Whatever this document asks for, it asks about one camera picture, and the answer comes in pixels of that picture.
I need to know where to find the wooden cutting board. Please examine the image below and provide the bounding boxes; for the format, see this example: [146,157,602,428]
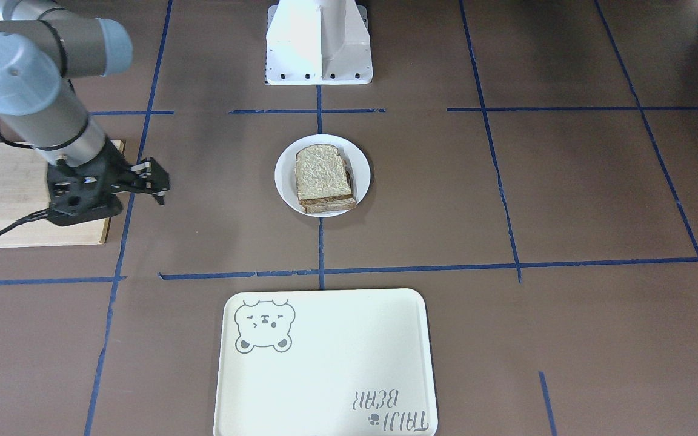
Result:
[0,143,109,248]

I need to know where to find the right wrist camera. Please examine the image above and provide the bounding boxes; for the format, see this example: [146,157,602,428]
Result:
[47,182,124,226]

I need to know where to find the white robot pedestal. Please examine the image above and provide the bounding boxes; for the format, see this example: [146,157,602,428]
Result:
[264,1,374,86]

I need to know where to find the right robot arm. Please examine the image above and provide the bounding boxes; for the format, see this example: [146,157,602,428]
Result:
[0,1,170,216]

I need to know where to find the bread slice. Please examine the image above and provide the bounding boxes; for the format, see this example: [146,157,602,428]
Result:
[302,197,357,214]
[294,144,353,205]

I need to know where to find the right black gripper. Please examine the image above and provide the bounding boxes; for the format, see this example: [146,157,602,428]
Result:
[46,140,171,206]

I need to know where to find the bread slice on plate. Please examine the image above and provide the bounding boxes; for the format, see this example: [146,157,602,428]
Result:
[302,197,357,214]

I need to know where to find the cream bear tray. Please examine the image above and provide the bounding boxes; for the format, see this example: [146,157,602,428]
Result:
[213,289,439,435]

